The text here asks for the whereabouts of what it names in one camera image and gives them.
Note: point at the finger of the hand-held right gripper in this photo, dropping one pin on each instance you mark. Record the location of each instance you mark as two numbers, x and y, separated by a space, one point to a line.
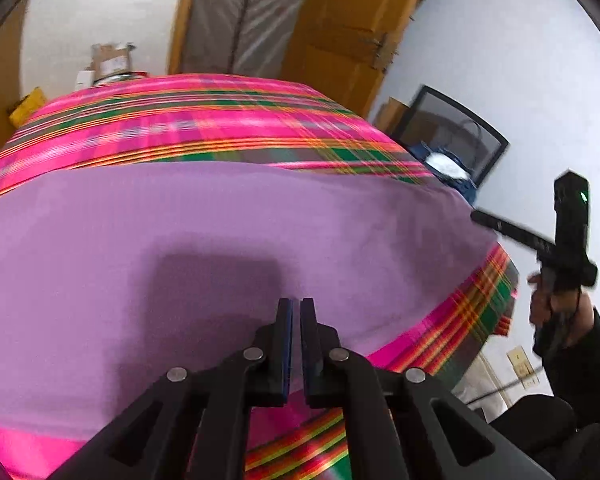
510 232

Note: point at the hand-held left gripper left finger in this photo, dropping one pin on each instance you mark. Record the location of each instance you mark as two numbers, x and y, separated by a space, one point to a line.
286 345

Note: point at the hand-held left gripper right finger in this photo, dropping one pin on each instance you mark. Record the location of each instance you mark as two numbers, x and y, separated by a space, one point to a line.
305 350

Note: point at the purple fleece garment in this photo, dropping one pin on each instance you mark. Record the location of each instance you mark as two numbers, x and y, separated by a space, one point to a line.
180 260

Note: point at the person's right forearm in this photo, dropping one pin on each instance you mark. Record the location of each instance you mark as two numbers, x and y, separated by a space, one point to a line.
590 365

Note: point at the person's right hand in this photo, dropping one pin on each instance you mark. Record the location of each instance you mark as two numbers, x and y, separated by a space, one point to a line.
582 315

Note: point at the black mesh chair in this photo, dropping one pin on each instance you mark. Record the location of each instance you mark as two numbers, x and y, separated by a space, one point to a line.
455 125

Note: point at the flat cardboard box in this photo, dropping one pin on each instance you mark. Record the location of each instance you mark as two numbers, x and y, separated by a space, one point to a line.
392 115

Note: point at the person's black clothing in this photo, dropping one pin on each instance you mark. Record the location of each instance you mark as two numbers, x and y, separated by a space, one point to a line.
555 440

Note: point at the pink plaid tablecloth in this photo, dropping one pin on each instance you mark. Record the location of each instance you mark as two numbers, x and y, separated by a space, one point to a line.
180 120

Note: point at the wooden door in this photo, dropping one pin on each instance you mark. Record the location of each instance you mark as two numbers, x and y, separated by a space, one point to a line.
350 20

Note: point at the open cardboard box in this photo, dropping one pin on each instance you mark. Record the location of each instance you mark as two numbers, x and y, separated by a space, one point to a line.
112 62

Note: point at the clear plastic door curtain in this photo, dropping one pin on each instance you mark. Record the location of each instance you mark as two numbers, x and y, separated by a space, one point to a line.
250 15

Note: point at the small white box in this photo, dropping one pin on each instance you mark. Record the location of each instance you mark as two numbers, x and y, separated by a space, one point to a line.
85 79

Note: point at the yellow bag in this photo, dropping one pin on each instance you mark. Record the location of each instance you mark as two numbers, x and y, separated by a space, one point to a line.
27 109

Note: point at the wooden wardrobe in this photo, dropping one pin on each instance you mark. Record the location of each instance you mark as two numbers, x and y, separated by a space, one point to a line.
0 100

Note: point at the beige wall outlet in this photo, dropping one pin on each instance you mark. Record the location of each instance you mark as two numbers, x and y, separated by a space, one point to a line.
522 365

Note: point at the wooden door frame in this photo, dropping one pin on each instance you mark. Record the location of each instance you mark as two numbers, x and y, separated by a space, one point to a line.
185 15

